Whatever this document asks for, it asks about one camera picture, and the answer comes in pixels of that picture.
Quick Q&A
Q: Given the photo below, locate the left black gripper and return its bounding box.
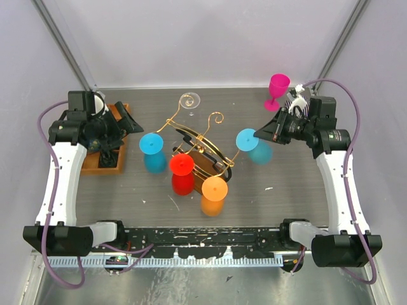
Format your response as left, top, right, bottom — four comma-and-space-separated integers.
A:
89, 101, 143, 151

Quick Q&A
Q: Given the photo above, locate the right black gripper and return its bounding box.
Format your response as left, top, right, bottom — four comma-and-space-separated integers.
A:
254, 107, 315, 145

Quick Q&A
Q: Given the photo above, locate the blue wine glass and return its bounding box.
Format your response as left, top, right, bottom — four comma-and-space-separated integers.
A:
235, 128, 273, 165
139, 133, 167, 173

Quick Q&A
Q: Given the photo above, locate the pink wine glass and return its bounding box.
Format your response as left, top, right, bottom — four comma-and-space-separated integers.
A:
264, 74, 291, 111

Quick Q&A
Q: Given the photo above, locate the clear champagne flute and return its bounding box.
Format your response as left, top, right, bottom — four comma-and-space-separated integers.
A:
179, 92, 201, 116

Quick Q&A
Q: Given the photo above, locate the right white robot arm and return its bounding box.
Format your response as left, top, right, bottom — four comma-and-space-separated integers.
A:
254, 97, 383, 268

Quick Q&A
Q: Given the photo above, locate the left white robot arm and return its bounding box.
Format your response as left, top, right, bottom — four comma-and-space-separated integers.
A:
23, 91, 143, 257

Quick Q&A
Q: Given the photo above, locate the red wine glass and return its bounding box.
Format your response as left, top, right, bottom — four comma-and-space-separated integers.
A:
169, 153, 195, 196

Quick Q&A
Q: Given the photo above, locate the orange wine glass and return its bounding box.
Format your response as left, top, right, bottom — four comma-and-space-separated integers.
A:
201, 177, 228, 217

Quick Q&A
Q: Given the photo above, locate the green patterned rolled cloth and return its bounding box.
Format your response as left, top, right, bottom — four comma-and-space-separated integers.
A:
86, 134, 108, 154

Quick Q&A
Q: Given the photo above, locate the dark patterned rolled cloth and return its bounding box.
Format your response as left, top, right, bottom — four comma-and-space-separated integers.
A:
99, 148, 119, 168

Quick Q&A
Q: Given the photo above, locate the striped black white cloth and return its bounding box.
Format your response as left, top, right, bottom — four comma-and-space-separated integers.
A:
285, 90, 310, 117

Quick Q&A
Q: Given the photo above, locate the wooden compartment tray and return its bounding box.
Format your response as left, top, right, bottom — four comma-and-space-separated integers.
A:
81, 102, 129, 175

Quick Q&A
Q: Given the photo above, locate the gold wire glass rack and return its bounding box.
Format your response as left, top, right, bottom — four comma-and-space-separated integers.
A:
156, 101, 238, 194

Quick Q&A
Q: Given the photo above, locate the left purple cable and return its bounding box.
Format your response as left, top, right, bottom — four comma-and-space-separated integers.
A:
37, 100, 155, 289

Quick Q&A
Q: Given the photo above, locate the black mounting base plate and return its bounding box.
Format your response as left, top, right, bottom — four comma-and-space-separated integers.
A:
110, 227, 303, 259

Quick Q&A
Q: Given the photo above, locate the grey slotted cable duct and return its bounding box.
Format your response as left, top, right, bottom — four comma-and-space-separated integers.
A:
47, 255, 284, 269

